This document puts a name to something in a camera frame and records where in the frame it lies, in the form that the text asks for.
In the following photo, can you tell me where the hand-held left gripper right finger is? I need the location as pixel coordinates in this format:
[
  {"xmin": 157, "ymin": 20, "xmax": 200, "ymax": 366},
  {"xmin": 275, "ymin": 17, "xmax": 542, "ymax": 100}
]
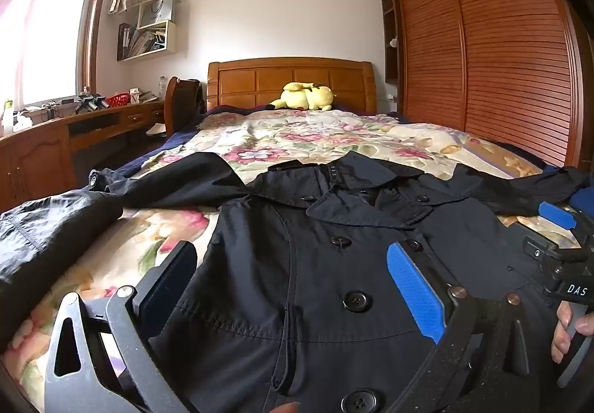
[{"xmin": 386, "ymin": 240, "xmax": 532, "ymax": 413}]

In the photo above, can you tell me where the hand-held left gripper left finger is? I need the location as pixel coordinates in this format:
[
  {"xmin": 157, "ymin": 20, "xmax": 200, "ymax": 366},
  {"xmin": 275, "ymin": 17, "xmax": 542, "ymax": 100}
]
[{"xmin": 44, "ymin": 240, "xmax": 200, "ymax": 413}]

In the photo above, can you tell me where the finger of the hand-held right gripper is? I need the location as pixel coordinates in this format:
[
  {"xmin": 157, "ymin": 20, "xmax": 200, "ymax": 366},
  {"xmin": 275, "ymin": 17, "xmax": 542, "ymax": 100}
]
[{"xmin": 537, "ymin": 201, "xmax": 594, "ymax": 251}]

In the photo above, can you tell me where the black coat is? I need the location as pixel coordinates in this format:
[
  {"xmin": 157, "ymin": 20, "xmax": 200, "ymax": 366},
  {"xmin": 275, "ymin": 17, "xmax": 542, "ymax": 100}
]
[{"xmin": 0, "ymin": 151, "xmax": 591, "ymax": 413}]

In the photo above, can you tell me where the person's right hand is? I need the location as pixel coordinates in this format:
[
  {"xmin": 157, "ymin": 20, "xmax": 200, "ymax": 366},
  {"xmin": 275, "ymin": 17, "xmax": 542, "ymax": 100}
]
[{"xmin": 551, "ymin": 301, "xmax": 594, "ymax": 365}]

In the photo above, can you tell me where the wooden chair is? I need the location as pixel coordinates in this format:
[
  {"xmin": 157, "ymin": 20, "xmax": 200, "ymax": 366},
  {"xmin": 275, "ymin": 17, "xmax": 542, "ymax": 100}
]
[{"xmin": 164, "ymin": 76, "xmax": 205, "ymax": 135}]

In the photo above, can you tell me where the black bag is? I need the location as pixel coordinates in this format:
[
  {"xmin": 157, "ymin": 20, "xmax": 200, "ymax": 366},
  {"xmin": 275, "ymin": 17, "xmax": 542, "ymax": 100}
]
[{"xmin": 179, "ymin": 79, "xmax": 207, "ymax": 121}]

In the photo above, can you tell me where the wooden louvered wardrobe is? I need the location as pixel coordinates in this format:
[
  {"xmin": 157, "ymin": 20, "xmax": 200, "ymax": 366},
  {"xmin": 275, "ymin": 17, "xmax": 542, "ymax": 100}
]
[{"xmin": 376, "ymin": 0, "xmax": 594, "ymax": 173}]

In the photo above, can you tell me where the wooden desk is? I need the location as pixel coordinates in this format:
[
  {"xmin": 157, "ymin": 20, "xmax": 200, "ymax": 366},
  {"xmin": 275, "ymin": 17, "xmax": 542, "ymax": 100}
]
[{"xmin": 0, "ymin": 100, "xmax": 168, "ymax": 219}]

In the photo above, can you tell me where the floral blanket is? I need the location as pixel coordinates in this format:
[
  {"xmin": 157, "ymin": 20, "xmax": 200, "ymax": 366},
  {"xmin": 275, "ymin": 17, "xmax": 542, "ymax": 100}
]
[{"xmin": 0, "ymin": 109, "xmax": 581, "ymax": 400}]

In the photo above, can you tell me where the black device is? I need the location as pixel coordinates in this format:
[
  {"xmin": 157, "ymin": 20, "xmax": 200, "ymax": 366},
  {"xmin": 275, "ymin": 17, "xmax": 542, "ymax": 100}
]
[{"xmin": 76, "ymin": 93, "xmax": 110, "ymax": 112}]

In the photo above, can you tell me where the wooden bed headboard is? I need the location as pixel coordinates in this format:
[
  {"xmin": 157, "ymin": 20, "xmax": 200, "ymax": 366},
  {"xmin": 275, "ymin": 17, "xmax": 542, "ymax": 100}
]
[{"xmin": 206, "ymin": 57, "xmax": 378, "ymax": 114}]

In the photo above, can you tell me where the yellow plush toy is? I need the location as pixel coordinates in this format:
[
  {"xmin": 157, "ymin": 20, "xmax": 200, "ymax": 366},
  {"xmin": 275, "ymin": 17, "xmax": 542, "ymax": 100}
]
[{"xmin": 267, "ymin": 81, "xmax": 336, "ymax": 112}]

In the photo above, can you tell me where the stack of books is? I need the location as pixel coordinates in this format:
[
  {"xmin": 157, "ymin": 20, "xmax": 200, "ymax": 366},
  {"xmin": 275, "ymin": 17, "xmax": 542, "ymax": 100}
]
[{"xmin": 125, "ymin": 26, "xmax": 168, "ymax": 56}]

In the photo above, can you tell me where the dark folder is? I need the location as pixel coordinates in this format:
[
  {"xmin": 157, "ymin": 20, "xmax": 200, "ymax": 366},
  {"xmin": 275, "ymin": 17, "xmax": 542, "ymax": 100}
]
[{"xmin": 117, "ymin": 23, "xmax": 131, "ymax": 60}]

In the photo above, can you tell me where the dark wooden niche shelf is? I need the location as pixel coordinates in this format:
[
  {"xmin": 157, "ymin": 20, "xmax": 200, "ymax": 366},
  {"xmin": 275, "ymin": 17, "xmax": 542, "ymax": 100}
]
[{"xmin": 381, "ymin": 0, "xmax": 402, "ymax": 84}]

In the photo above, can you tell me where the white paper bag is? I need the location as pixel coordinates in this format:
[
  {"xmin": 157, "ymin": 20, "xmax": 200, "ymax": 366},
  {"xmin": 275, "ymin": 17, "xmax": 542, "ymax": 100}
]
[{"xmin": 140, "ymin": 0, "xmax": 173, "ymax": 24}]

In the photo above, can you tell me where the window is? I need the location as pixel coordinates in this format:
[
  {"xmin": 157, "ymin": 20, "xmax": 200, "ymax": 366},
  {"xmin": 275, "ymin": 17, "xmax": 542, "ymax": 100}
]
[{"xmin": 0, "ymin": 0, "xmax": 117, "ymax": 117}]

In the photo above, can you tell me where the white wall shelf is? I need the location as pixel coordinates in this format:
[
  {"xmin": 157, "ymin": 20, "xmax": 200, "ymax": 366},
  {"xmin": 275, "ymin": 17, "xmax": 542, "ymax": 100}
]
[{"xmin": 109, "ymin": 0, "xmax": 183, "ymax": 62}]

